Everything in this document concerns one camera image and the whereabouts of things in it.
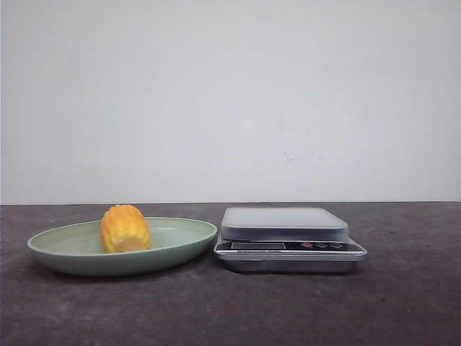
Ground yellow corn cob piece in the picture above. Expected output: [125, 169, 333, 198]
[100, 205, 151, 253]

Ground silver digital kitchen scale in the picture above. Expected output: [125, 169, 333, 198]
[213, 207, 367, 273]

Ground light green plate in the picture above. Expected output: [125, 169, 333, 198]
[27, 217, 218, 277]

